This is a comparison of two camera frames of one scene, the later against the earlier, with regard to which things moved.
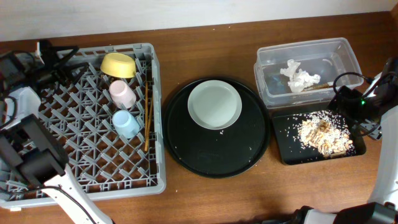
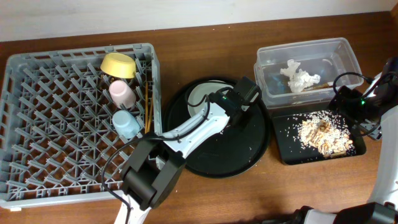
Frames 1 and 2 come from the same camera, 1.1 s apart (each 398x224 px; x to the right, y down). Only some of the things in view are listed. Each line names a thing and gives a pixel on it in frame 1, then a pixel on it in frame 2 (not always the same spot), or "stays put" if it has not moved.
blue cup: [126, 124] stays put
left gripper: [50, 59] -> [237, 115]
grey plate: [214, 104] stays put
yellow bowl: [120, 65] stays put
